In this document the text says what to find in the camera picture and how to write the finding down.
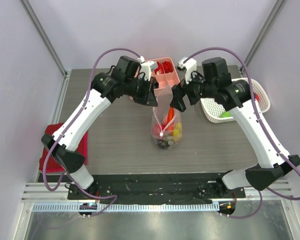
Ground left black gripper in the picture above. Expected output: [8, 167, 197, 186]
[124, 76, 158, 107]

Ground orange toy carrot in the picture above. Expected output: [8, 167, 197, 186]
[162, 107, 175, 132]

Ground clear zip top bag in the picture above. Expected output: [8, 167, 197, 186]
[150, 85, 183, 150]

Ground pink toy peach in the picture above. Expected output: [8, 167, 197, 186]
[151, 124, 162, 136]

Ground yellow toy banana bunch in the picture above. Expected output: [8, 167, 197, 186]
[172, 122, 183, 142]

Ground dark toy mangosteen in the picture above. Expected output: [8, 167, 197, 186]
[155, 139, 175, 150]

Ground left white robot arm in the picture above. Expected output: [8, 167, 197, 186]
[41, 55, 158, 200]

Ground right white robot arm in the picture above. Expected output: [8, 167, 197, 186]
[170, 57, 300, 198]

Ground pink divided storage box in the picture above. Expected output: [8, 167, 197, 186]
[131, 56, 180, 104]

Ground red clips in box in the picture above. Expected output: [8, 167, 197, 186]
[154, 61, 174, 75]

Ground white perforated plastic basket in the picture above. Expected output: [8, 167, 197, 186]
[200, 78, 271, 124]

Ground green toy vegetable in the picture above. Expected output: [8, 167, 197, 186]
[220, 111, 232, 119]

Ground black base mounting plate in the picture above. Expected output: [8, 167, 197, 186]
[67, 172, 246, 205]

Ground red folded cloth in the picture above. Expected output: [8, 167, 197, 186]
[38, 122, 89, 174]

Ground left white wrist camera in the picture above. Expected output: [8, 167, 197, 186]
[137, 56, 158, 82]

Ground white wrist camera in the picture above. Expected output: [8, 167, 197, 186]
[137, 56, 158, 82]
[177, 57, 197, 84]

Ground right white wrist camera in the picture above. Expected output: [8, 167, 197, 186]
[177, 57, 197, 84]

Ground white slotted cable duct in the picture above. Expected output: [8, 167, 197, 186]
[32, 202, 220, 213]

